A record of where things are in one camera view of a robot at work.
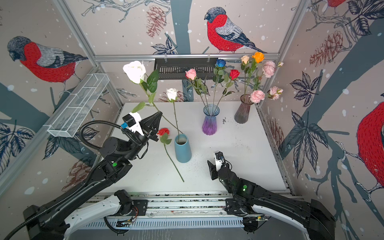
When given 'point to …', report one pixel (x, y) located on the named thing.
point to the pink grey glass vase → (242, 113)
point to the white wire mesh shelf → (77, 106)
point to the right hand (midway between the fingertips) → (209, 162)
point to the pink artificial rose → (200, 87)
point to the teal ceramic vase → (183, 149)
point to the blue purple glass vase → (209, 125)
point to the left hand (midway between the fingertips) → (158, 113)
